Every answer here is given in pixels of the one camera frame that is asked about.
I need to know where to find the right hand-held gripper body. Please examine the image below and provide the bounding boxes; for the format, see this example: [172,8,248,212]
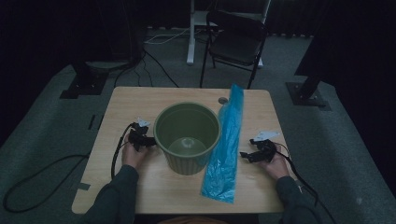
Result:
[252,130,281,163]

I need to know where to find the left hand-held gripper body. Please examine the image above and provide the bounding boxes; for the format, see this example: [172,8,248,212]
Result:
[128,117,151,152]

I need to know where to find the blue plastic bag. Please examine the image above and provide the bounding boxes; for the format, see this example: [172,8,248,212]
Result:
[200,83,246,204]

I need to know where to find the green ribbed bin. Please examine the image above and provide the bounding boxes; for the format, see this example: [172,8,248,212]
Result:
[153,102,222,176]

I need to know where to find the person's right hand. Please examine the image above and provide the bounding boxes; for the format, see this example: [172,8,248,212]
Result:
[261,144,290,181]

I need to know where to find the person's left hand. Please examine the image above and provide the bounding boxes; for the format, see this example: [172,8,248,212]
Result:
[120,141,162,171]

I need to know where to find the black stand with square base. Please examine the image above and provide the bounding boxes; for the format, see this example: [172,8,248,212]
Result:
[59,60,110,100]
[285,69,332,111]

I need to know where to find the black folding chair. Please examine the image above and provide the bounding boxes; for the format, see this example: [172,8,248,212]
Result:
[199,10,269,91]

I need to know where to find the black curtain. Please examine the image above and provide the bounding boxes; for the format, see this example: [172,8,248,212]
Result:
[0,0,148,147]
[293,0,396,190]

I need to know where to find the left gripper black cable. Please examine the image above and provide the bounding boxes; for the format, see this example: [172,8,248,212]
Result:
[110,122,138,181]

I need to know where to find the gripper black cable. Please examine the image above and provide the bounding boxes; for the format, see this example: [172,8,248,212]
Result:
[274,142,337,224]
[110,122,138,181]

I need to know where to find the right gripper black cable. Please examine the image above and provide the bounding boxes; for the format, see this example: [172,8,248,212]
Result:
[274,142,337,224]

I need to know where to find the black floor cables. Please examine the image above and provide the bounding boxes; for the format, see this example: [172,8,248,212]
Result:
[113,49,180,89]

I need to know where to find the white floor cable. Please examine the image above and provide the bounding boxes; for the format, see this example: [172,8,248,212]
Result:
[143,27,191,45]

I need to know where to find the long black floor cable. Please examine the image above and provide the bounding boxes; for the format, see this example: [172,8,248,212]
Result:
[2,153,92,214]

